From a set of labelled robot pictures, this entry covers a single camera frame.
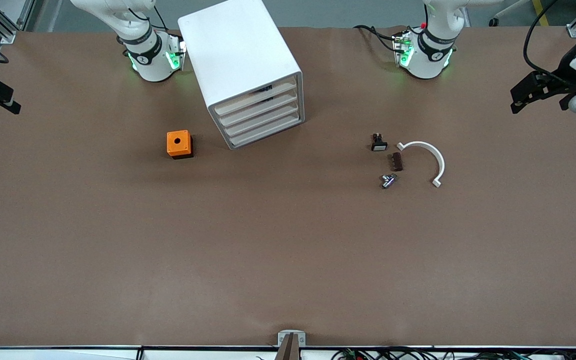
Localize white plastic drawer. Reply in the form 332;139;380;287
213;75;299;117
217;89;300;128
222;101;301;138
227;114;302;148

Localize white drawer cabinet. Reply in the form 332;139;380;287
177;0;305;150

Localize grey chair leg with caster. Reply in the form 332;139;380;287
488;0;535;27

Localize orange box with hole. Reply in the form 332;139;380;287
166;129;194;160

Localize brown paper table cover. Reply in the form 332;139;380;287
0;25;576;349

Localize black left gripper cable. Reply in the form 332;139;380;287
523;0;576;81

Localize white curved plastic bracket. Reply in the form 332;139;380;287
396;141;446;189

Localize black arm base cable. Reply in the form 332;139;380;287
353;24;401;55

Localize white table edge rail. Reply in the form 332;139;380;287
0;345;576;360

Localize tangled black cables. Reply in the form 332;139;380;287
332;347;576;360

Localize grey metal mounting bracket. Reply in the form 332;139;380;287
277;330;307;347

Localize dark camera pole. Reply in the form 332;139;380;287
274;333;301;360

